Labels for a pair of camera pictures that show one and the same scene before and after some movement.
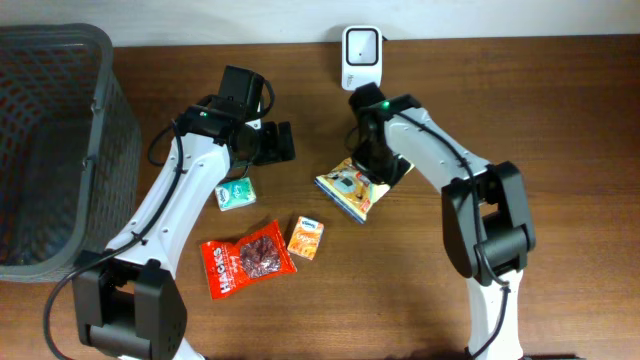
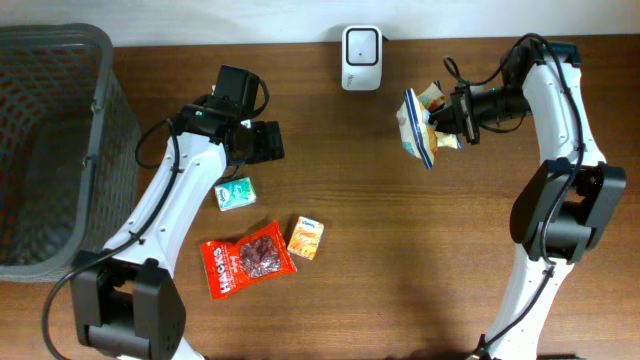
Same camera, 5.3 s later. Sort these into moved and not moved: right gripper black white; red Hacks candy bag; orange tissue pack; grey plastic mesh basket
Moved: right gripper black white
Not moved: red Hacks candy bag; orange tissue pack; grey plastic mesh basket
